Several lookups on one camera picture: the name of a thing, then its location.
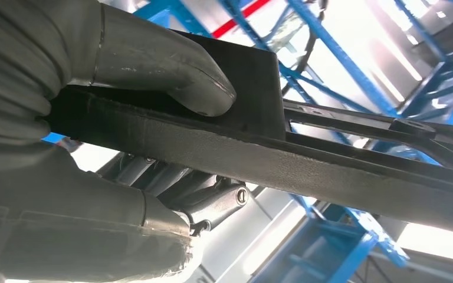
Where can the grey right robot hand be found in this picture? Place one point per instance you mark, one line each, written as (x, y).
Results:
(144, 50)

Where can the blue metal shelf rack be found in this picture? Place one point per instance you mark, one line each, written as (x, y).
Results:
(343, 58)

